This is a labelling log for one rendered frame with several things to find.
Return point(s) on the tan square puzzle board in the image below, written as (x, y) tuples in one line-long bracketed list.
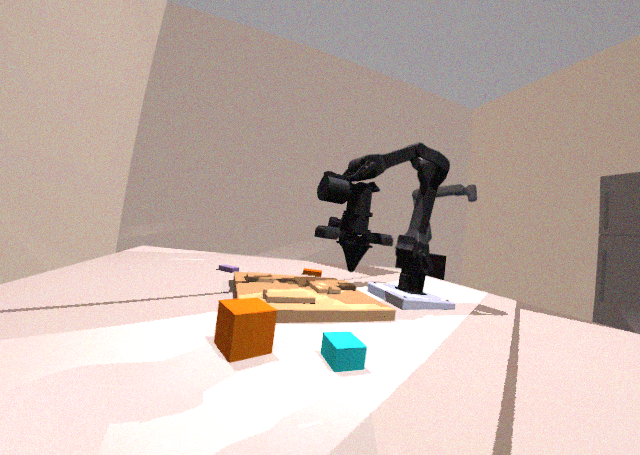
[(311, 299)]

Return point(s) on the teal cube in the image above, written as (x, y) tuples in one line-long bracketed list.
[(343, 351)]

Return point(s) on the orange flat panel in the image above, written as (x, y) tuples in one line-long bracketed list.
[(311, 272)]

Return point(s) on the orange cube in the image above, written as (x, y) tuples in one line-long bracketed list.
[(245, 328)]

